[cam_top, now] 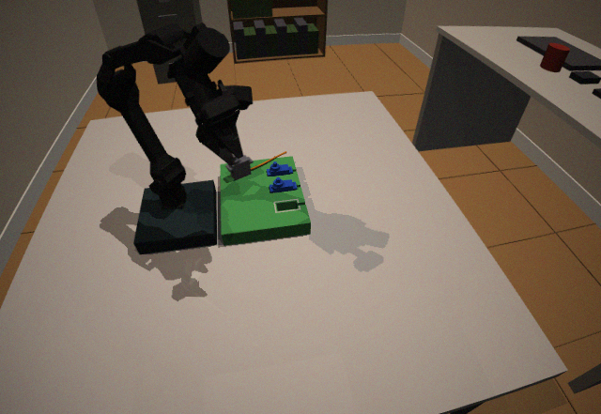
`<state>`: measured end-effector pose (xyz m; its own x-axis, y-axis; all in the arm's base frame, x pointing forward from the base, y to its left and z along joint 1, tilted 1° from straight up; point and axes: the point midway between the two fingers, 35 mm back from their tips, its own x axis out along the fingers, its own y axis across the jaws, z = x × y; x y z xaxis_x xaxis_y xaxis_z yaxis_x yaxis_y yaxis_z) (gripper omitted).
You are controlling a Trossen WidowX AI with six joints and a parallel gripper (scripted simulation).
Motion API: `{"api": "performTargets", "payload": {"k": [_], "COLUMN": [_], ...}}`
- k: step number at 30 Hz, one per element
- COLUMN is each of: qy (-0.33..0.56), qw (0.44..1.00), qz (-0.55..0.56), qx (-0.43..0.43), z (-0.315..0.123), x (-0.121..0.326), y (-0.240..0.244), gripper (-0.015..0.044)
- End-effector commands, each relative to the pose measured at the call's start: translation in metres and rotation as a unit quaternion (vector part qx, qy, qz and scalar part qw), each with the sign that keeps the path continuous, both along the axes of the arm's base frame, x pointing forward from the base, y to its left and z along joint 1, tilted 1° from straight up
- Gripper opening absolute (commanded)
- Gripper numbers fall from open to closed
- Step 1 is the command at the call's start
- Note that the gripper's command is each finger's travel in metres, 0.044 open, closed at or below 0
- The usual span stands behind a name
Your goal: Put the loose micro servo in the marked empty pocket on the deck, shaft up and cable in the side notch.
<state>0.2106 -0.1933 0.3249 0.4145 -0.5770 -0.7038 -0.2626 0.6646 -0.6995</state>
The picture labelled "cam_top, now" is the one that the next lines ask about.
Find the green flat board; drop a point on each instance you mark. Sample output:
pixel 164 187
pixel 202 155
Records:
pixel 267 204

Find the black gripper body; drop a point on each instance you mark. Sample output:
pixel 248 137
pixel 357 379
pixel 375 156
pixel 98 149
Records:
pixel 208 106

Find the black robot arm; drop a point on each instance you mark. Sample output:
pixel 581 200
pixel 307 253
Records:
pixel 202 51

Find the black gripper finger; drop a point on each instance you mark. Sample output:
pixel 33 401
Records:
pixel 225 131
pixel 223 152

